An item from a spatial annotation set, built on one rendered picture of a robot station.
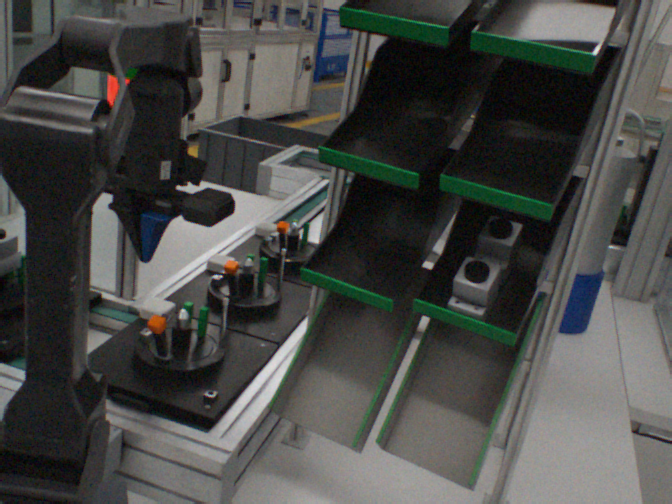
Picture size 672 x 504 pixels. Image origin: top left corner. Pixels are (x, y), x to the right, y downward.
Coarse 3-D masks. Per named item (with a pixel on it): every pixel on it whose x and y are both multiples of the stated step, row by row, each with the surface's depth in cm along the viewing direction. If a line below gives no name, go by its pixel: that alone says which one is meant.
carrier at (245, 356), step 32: (192, 320) 122; (224, 320) 109; (96, 352) 108; (128, 352) 109; (192, 352) 108; (224, 352) 110; (256, 352) 115; (128, 384) 102; (160, 384) 103; (192, 384) 104; (224, 384) 105; (192, 416) 98
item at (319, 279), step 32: (448, 160) 103; (352, 192) 97; (384, 192) 103; (416, 192) 103; (352, 224) 99; (384, 224) 98; (416, 224) 98; (320, 256) 94; (352, 256) 94; (384, 256) 94; (416, 256) 93; (352, 288) 87; (384, 288) 89
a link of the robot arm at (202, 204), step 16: (128, 144) 74; (144, 144) 74; (160, 144) 74; (176, 144) 76; (128, 160) 75; (144, 160) 74; (160, 160) 75; (176, 160) 77; (128, 176) 76; (144, 176) 75; (160, 176) 76; (176, 176) 78; (160, 192) 76; (176, 192) 77; (208, 192) 77; (224, 192) 78; (192, 208) 74; (208, 208) 74; (224, 208) 76; (208, 224) 74
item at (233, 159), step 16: (208, 128) 308; (224, 128) 325; (240, 128) 340; (256, 128) 337; (272, 128) 335; (288, 128) 332; (208, 144) 303; (224, 144) 300; (240, 144) 299; (256, 144) 296; (272, 144) 338; (288, 144) 335; (304, 144) 333; (320, 144) 330; (208, 160) 306; (224, 160) 303; (240, 160) 301; (256, 160) 299; (208, 176) 308; (224, 176) 306; (240, 176) 302; (256, 176) 301
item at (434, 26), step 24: (360, 0) 82; (384, 0) 83; (408, 0) 83; (432, 0) 83; (456, 0) 82; (480, 0) 80; (360, 24) 78; (384, 24) 77; (408, 24) 75; (432, 24) 74; (456, 24) 75
